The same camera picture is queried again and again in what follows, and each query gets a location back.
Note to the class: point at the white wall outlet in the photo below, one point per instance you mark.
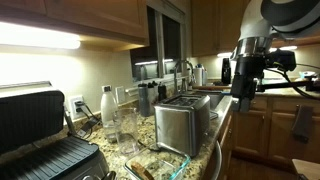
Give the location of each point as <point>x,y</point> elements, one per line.
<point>71,111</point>

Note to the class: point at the white switch plate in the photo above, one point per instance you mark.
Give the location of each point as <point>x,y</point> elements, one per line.
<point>120,95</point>

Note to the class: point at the black countertop appliance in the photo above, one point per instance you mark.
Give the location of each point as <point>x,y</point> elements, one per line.
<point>226,71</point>

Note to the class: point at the stainless steel sink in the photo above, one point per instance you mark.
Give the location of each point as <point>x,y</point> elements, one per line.
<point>215,98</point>

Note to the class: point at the long under-cabinet light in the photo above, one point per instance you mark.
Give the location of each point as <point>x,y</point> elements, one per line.
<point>36,36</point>

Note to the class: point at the white bottle with dark cap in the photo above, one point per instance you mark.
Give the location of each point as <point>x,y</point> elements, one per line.
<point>152,95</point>

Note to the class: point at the chrome kitchen faucet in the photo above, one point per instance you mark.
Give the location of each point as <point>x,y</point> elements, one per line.
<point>175,80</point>

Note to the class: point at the light wooden table top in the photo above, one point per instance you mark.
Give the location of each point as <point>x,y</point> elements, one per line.
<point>308,168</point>

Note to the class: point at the black panini grill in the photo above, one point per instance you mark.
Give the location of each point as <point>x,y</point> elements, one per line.
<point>30,116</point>

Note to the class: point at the dark hanging towel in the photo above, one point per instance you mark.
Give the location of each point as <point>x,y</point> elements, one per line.
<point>302,123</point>

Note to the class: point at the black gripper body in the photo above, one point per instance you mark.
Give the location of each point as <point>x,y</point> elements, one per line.
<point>243,76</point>

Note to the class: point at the clear bottle with black cap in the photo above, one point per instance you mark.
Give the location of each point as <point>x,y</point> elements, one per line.
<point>108,110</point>

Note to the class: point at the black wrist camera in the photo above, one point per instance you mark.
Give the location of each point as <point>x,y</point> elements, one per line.
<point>283,60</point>

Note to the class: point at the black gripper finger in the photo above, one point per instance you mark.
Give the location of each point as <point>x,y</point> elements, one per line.
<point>235,105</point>
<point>245,105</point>

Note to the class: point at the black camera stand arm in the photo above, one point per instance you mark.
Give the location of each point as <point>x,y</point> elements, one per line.
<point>283,85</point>

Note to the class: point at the white paper towel roll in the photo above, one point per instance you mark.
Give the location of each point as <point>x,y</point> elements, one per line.
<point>198,76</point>

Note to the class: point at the black pepper grinder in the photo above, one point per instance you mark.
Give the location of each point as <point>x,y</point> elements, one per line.
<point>162,93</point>

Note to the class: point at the stainless steel toaster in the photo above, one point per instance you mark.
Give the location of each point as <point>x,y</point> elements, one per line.
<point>180,126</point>

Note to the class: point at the wooden lower cabinet with towel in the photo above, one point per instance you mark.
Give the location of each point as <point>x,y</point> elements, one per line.
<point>250,133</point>

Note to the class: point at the wooden upper corner cabinet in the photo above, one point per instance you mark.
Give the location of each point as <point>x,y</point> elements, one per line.
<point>213,26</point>

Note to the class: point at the brown bread slice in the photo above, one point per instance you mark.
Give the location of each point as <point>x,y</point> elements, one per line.
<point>141,171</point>

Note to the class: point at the clear glass baking dish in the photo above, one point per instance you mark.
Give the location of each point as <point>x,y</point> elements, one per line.
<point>180,161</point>

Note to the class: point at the wooden upper cabinet over light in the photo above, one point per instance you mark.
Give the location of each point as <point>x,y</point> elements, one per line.
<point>100,16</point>

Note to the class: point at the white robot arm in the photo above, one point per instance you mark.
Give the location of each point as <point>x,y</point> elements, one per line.
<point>253,20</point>

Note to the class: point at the wooden counter drawers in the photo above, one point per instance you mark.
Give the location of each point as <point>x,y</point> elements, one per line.
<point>226,140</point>

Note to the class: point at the dark grey bottle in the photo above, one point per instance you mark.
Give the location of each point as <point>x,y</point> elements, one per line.
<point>144,100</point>

